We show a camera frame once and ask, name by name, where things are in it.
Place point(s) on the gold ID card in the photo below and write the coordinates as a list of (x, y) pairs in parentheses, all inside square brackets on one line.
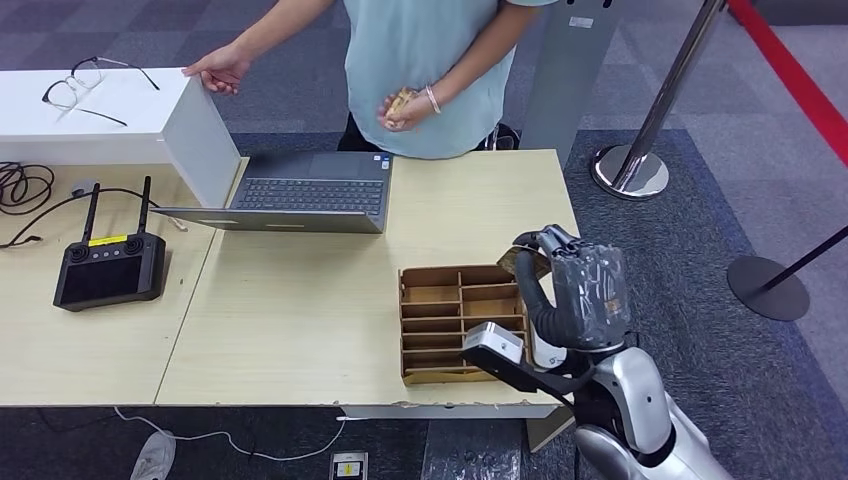
[(510, 262)]

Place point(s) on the black remote controller with antennas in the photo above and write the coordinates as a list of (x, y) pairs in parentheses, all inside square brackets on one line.
[(109, 278)]

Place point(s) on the person's left forearm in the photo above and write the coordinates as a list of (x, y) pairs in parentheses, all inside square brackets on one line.
[(484, 46)]

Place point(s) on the person's right hand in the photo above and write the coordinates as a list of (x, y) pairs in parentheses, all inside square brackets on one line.
[(225, 69)]

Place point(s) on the grey laptop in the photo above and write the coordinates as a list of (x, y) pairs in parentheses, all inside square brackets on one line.
[(311, 192)]

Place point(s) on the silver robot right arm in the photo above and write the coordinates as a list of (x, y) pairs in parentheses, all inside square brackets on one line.
[(636, 397)]

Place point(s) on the cardboard card organizer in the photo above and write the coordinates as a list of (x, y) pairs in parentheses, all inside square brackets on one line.
[(430, 311)]

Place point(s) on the grey kiosk panel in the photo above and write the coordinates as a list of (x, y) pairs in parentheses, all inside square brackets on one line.
[(570, 79)]

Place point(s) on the white riser box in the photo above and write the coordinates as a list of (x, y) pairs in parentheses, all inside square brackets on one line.
[(192, 152)]

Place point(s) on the grey floor socket box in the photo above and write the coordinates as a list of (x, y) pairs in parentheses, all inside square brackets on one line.
[(348, 469)]

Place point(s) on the stack of gold cards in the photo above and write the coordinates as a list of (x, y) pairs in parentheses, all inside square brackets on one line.
[(397, 102)]

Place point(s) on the person's left hand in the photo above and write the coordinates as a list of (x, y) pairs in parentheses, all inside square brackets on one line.
[(414, 109)]

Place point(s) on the red barrier belt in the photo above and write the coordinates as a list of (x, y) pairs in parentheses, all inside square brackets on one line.
[(788, 73)]

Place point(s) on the wooden table leg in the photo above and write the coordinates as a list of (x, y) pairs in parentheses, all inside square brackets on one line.
[(546, 430)]

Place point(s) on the person's right forearm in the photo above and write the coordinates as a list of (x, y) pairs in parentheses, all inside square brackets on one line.
[(285, 26)]

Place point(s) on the white shoe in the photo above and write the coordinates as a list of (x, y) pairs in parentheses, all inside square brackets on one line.
[(154, 457)]

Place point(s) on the person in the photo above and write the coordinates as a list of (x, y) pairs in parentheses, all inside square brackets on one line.
[(411, 53)]

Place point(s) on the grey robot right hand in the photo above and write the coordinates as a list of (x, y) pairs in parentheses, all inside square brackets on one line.
[(590, 298)]

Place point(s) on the black-rimmed glasses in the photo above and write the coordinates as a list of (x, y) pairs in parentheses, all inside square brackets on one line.
[(87, 74)]

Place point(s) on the small grey adapter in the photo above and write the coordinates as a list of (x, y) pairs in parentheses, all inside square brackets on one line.
[(81, 188)]

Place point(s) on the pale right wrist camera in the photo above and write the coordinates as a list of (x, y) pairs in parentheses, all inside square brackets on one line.
[(493, 341)]

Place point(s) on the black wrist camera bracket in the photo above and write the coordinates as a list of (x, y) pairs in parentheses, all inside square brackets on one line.
[(523, 378)]

